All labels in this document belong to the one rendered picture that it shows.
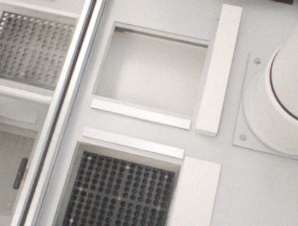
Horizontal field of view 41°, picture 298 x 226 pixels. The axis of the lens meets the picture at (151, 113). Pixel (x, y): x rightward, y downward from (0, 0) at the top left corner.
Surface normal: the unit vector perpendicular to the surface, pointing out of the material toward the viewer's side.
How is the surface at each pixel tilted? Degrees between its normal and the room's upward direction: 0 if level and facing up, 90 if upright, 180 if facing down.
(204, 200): 0
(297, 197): 0
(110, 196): 0
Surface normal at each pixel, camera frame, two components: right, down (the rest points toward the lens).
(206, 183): -0.03, -0.29
